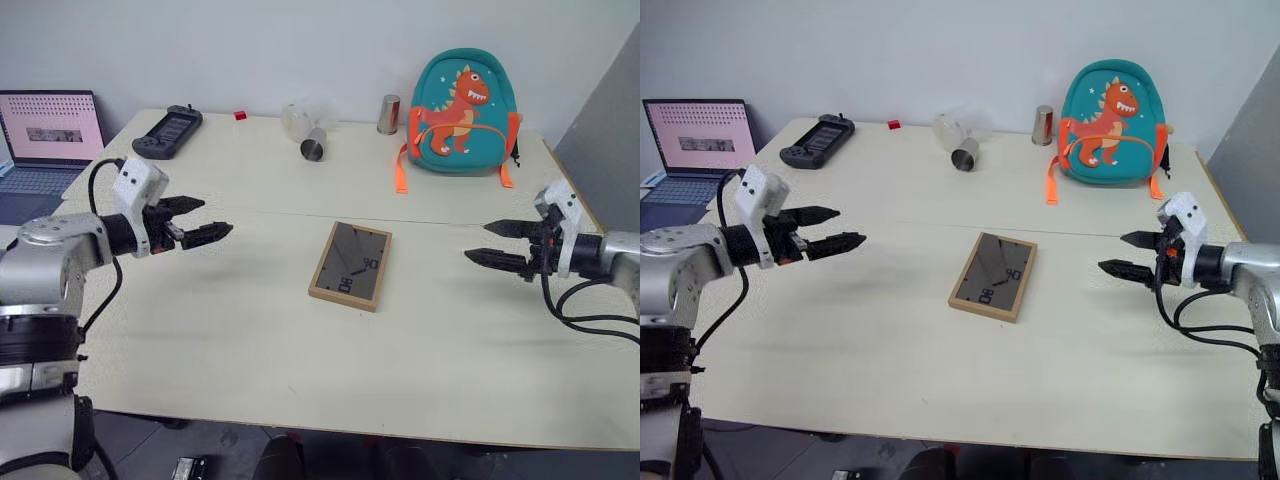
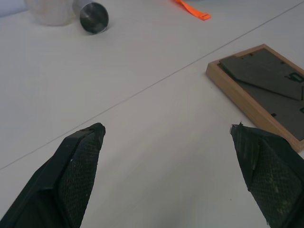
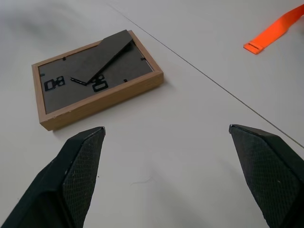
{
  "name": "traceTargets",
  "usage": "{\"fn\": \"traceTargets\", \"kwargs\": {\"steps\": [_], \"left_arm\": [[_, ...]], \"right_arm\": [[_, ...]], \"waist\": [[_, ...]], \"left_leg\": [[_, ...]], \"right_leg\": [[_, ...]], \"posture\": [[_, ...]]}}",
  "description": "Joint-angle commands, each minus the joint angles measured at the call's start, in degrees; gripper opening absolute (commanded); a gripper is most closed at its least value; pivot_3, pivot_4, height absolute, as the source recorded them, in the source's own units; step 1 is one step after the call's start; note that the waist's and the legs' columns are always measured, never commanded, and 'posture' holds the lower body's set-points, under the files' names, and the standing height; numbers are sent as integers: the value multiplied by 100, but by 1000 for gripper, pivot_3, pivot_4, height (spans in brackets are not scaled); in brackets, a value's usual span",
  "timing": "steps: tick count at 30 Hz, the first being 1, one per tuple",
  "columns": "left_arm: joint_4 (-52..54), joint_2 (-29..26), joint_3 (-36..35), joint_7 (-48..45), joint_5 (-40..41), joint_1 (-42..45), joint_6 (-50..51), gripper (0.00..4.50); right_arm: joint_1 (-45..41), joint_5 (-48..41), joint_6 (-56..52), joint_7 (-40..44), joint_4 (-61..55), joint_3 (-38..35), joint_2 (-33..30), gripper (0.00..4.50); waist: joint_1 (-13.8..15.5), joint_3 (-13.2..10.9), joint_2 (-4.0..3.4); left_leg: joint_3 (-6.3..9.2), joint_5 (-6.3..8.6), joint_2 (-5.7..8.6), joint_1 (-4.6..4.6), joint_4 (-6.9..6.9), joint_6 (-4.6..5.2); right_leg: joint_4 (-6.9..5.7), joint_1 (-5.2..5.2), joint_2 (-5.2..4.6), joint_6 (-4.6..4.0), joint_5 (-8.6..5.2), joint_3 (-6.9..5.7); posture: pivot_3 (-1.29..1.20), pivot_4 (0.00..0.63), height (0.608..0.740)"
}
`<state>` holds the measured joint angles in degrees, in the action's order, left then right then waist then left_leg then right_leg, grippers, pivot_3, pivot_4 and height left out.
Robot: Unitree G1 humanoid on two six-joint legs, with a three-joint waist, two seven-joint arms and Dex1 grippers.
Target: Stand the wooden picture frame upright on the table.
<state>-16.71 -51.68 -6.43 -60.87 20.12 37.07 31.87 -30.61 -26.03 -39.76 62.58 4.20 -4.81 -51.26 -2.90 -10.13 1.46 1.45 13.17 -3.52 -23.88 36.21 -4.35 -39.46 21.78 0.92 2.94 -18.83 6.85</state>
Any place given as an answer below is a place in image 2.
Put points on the silver metal cylinder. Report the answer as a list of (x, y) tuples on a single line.
[(93, 16)]

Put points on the wooden picture frame face down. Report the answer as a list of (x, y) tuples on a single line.
[(259, 78)]

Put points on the white translucent round container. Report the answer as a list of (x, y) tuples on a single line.
[(51, 12)]

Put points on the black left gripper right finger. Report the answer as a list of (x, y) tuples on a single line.
[(273, 175)]

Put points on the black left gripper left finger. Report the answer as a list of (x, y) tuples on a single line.
[(71, 175)]

